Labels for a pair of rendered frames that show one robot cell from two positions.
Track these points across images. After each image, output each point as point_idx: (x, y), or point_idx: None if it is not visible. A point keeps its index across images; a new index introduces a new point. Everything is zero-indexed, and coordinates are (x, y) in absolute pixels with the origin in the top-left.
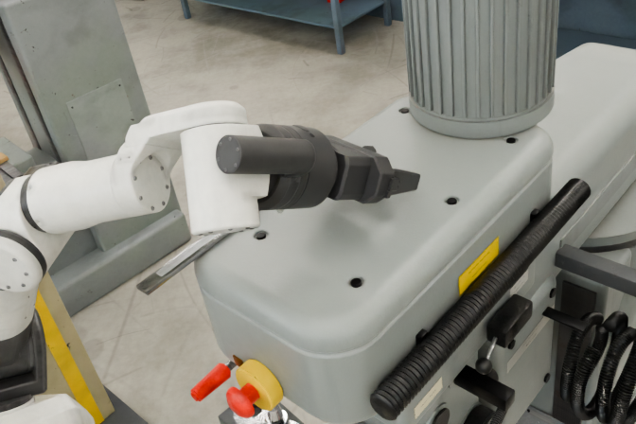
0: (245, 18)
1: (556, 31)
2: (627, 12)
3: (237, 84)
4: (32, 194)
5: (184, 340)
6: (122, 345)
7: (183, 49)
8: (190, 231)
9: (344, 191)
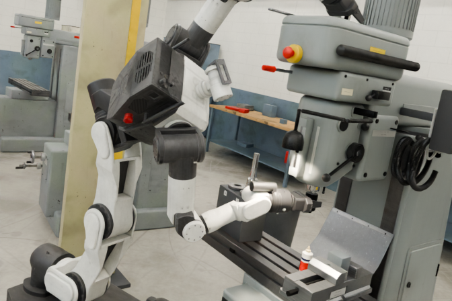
0: (236, 160)
1: (418, 9)
2: (450, 208)
3: (224, 181)
4: None
5: (161, 261)
6: (127, 252)
7: None
8: None
9: (342, 1)
